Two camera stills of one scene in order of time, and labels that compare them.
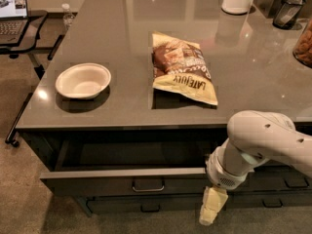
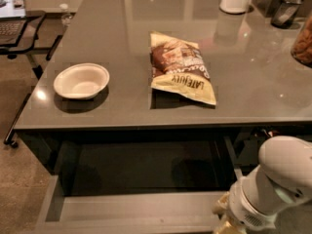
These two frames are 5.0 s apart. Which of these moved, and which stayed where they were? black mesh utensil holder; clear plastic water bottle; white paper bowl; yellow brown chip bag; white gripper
Moved: white gripper
Stayed: white paper bowl; black mesh utensil holder; yellow brown chip bag; clear plastic water bottle
